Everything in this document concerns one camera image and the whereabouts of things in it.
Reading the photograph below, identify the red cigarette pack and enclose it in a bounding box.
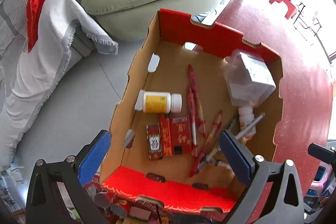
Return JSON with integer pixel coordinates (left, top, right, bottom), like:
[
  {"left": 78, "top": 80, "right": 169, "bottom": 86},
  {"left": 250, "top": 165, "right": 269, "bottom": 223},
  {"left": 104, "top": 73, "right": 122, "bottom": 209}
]
[{"left": 169, "top": 115, "right": 193, "bottom": 154}]

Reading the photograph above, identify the red lighter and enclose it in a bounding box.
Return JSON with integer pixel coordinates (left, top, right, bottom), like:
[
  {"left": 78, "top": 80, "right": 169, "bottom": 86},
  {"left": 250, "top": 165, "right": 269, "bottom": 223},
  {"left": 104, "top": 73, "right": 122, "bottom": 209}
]
[{"left": 159, "top": 113, "right": 174, "bottom": 157}]

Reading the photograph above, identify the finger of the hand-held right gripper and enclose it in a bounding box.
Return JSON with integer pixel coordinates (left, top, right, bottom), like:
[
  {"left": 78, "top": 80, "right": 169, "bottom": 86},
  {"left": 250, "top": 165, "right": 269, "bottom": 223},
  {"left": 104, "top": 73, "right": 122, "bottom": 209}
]
[{"left": 308, "top": 143, "right": 336, "bottom": 163}]

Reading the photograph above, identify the dark red small pack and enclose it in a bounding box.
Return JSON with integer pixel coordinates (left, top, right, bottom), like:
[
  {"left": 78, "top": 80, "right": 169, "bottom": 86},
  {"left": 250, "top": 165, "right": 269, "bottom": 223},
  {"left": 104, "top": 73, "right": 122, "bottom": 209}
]
[{"left": 146, "top": 123, "right": 163, "bottom": 161}]

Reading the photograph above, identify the clear plastic box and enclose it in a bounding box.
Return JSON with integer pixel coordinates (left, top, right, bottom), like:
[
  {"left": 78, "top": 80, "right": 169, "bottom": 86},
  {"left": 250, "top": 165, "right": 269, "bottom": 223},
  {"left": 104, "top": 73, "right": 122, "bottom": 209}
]
[{"left": 224, "top": 49, "right": 277, "bottom": 108}]

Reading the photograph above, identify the white medicine bottle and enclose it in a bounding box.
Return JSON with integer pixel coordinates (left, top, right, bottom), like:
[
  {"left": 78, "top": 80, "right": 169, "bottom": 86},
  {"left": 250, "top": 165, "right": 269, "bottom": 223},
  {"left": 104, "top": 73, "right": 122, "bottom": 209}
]
[{"left": 238, "top": 106, "right": 256, "bottom": 139}]

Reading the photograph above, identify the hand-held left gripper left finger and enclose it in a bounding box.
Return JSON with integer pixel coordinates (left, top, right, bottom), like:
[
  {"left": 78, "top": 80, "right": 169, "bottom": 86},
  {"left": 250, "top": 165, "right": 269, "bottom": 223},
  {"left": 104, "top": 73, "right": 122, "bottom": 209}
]
[{"left": 25, "top": 130, "right": 112, "bottom": 224}]

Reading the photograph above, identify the red grip pen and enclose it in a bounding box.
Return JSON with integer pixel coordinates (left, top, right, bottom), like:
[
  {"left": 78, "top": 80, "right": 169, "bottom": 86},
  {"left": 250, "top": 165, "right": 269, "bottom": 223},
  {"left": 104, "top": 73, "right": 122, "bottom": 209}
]
[{"left": 189, "top": 110, "right": 224, "bottom": 178}]

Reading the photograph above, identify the white bottle with yellow label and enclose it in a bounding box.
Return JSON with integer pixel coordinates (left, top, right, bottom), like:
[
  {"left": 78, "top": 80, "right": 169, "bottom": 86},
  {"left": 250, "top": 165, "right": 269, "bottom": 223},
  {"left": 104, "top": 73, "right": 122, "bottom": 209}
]
[{"left": 134, "top": 89, "right": 182, "bottom": 114}]

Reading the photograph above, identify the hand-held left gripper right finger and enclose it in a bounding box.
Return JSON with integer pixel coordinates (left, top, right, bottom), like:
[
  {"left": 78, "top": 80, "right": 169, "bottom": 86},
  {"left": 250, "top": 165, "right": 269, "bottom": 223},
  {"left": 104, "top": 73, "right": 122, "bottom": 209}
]
[{"left": 220, "top": 130, "right": 305, "bottom": 224}]

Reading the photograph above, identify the red printed packaging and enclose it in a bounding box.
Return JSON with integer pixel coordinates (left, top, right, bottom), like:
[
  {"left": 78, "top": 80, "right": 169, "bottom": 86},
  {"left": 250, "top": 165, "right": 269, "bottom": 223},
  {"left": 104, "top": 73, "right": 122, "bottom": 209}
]
[{"left": 83, "top": 174, "right": 174, "bottom": 224}]

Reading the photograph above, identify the red cardboard box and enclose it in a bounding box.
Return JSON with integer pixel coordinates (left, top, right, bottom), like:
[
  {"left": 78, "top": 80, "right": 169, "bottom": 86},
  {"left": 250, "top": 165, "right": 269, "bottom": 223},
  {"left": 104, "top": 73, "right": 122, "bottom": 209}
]
[{"left": 99, "top": 8, "right": 284, "bottom": 214}]

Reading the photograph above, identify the red cloth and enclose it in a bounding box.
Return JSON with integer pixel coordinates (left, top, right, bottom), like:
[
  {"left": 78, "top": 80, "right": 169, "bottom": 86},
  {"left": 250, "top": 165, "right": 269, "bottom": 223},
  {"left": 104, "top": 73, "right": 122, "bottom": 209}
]
[{"left": 26, "top": 0, "right": 48, "bottom": 53}]

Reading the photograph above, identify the black wire rack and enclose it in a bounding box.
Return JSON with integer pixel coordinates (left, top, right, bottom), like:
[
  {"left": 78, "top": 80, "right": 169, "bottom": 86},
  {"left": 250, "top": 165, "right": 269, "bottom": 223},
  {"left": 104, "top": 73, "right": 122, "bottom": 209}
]
[{"left": 292, "top": 0, "right": 324, "bottom": 44}]

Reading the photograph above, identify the grey striped blanket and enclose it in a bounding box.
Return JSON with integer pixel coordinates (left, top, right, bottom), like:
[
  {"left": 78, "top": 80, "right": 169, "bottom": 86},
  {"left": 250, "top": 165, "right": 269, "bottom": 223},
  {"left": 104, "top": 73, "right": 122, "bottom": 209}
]
[{"left": 0, "top": 0, "right": 119, "bottom": 168}]

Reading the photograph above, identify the pink plastic stool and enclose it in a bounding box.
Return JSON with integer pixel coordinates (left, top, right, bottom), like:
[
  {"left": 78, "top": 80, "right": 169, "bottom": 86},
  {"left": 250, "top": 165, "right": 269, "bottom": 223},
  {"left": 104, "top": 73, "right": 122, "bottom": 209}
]
[{"left": 309, "top": 163, "right": 332, "bottom": 199}]

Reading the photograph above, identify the red patterned pen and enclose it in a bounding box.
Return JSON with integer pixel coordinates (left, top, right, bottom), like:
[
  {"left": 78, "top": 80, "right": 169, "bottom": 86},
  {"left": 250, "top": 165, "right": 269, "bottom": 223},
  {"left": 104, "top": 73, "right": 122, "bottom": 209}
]
[
  {"left": 193, "top": 84, "right": 207, "bottom": 139},
  {"left": 186, "top": 64, "right": 198, "bottom": 155}
]

